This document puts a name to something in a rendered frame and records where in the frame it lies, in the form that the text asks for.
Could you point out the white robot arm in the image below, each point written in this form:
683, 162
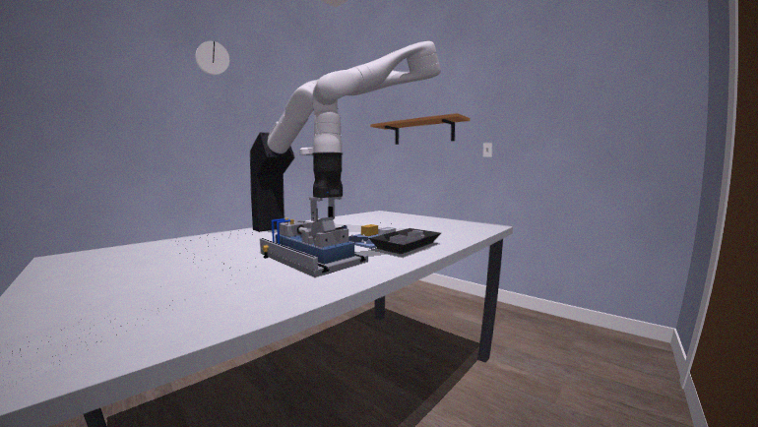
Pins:
423, 63

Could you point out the yellow brass block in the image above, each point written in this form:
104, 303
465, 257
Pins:
369, 230

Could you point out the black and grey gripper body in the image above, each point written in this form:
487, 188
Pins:
327, 163

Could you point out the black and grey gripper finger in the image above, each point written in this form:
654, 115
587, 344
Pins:
314, 210
331, 207

